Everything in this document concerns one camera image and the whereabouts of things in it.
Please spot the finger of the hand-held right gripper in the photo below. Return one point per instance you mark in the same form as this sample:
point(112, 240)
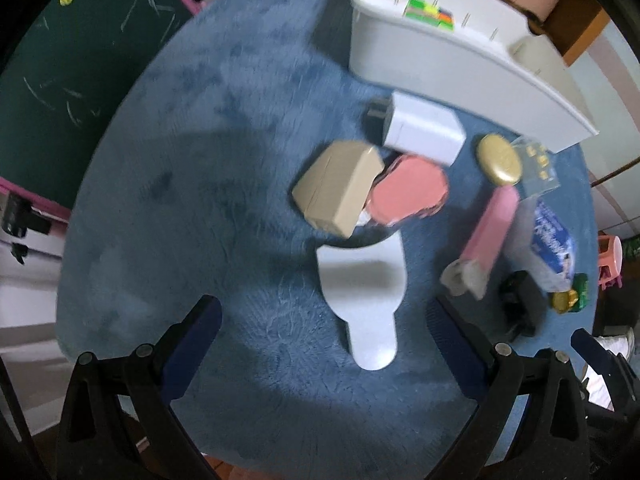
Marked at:
point(582, 339)

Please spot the white plastic storage bin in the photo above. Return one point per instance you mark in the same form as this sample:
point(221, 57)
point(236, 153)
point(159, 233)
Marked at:
point(400, 55)

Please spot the light blue wardrobe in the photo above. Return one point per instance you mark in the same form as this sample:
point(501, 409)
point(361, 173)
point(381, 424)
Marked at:
point(620, 110)

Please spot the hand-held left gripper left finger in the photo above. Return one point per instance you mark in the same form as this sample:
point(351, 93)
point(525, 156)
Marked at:
point(197, 340)

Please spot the clear plastic package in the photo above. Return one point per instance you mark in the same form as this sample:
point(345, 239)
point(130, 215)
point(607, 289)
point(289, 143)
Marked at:
point(539, 172)

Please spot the white and pink cloth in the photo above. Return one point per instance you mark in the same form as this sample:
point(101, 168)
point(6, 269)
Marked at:
point(615, 344)

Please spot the pink correction tape dispenser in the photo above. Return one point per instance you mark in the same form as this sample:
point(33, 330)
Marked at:
point(407, 190)

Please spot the green bag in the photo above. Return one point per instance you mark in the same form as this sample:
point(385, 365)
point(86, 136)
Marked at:
point(632, 248)

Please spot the blue plush mat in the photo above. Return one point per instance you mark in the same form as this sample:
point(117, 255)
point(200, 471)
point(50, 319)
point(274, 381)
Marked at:
point(225, 160)

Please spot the small black device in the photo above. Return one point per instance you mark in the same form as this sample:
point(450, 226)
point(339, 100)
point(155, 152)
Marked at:
point(520, 302)

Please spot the green chalkboard with pink frame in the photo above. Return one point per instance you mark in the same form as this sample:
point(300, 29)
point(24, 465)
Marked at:
point(75, 85)

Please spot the pink plastic stool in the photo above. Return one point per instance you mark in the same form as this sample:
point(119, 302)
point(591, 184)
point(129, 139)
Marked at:
point(610, 260)

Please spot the white cardboard box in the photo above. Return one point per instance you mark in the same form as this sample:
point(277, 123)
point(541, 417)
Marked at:
point(420, 127)

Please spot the gold oval case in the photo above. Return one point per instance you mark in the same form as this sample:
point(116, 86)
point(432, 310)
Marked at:
point(499, 159)

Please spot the pink and grey tube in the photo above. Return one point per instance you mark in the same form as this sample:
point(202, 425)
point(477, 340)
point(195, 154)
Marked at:
point(492, 225)

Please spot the black plug adapter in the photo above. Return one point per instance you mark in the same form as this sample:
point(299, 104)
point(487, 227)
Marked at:
point(374, 116)

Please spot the colourful sticky note block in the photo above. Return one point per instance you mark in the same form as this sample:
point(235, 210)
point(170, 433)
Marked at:
point(430, 14)

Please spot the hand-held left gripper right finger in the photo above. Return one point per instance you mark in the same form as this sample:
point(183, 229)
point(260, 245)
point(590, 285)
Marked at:
point(457, 345)

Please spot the white easel tray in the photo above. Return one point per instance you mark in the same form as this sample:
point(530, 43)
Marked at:
point(25, 290)

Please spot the white plastic paddle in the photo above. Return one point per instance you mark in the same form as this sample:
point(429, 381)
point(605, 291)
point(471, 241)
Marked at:
point(365, 285)

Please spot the tan cardboard box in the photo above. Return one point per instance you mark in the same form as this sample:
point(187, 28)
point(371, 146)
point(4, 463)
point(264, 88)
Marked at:
point(335, 185)

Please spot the gold and green wrapped candy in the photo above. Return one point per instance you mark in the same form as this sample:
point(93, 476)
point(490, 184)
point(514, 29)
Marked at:
point(570, 297)

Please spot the blue and white tissue packet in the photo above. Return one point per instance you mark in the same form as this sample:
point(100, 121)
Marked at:
point(550, 240)

